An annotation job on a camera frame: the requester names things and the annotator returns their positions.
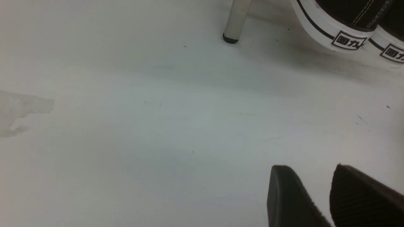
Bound black canvas sneaker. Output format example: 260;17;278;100
291;0;394;53
365;0;404;66

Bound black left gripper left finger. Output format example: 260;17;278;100
267;165;332;227

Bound stainless steel shoe rack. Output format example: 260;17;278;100
223;0;252;44

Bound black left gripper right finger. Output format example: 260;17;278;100
330;164;404;227

